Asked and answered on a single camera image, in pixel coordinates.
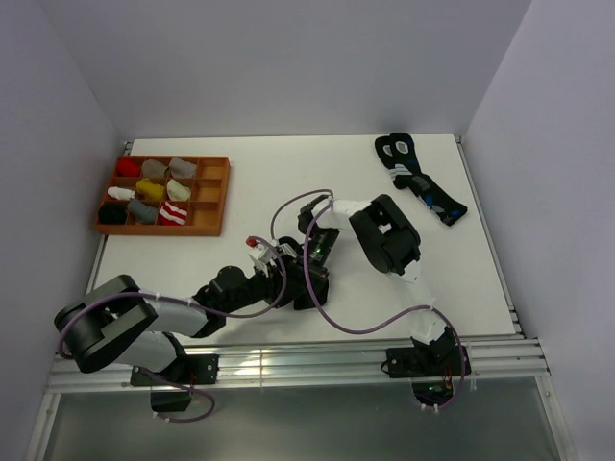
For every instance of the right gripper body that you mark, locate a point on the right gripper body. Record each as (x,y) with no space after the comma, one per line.
(318,252)

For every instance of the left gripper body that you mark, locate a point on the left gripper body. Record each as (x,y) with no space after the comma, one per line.
(257,288)

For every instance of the red white striped sock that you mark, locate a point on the red white striped sock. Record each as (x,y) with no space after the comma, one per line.
(172,214)

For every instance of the orange compartment tray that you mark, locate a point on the orange compartment tray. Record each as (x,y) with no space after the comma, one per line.
(165,196)

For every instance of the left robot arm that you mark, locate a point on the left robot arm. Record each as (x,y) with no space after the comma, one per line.
(122,323)

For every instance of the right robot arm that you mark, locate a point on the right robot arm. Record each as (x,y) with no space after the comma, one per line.
(392,247)

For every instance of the cream rolled sock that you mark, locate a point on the cream rolled sock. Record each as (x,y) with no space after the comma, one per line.
(177,191)

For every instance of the dark grey rolled sock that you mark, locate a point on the dark grey rolled sock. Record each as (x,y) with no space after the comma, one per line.
(142,213)

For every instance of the black patterned sock pair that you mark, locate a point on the black patterned sock pair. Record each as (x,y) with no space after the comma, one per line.
(398,155)

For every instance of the grey rolled sock top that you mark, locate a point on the grey rolled sock top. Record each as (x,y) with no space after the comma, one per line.
(180,168)

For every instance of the yellow rolled sock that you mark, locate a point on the yellow rolled sock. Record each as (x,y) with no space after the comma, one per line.
(149,191)

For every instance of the black rolled sock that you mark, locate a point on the black rolled sock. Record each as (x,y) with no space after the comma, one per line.
(112,214)

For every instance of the white rolled sock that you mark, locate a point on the white rolled sock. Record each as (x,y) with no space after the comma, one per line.
(121,193)

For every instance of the taupe rolled sock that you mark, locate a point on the taupe rolled sock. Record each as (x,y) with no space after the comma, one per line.
(152,168)

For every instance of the red rolled sock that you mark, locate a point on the red rolled sock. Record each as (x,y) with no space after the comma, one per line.
(126,167)

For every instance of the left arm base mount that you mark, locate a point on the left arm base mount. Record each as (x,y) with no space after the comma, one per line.
(173,390)

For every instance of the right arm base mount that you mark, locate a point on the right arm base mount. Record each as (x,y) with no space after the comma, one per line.
(431,373)

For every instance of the aluminium rail frame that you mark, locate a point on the aluminium rail frame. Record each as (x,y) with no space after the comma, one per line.
(289,385)

